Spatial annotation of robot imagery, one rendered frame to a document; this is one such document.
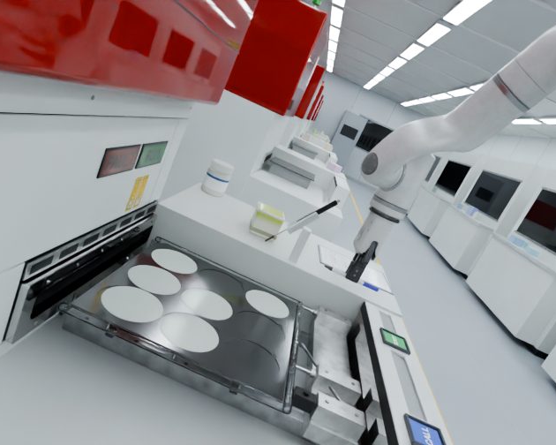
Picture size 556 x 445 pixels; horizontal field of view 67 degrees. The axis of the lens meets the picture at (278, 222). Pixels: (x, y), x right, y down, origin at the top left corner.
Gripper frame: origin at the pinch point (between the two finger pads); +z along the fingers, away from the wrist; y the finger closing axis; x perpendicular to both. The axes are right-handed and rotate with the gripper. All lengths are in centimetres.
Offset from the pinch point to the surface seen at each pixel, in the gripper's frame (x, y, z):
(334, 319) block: -0.7, 7.7, 9.8
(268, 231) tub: -22.5, -5.8, 1.4
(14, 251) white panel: -49, 51, 1
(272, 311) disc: -14.9, 15.9, 10.5
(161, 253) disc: -41.2, 13.1, 10.4
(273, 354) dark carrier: -12.8, 30.9, 10.7
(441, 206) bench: 276, -783, 15
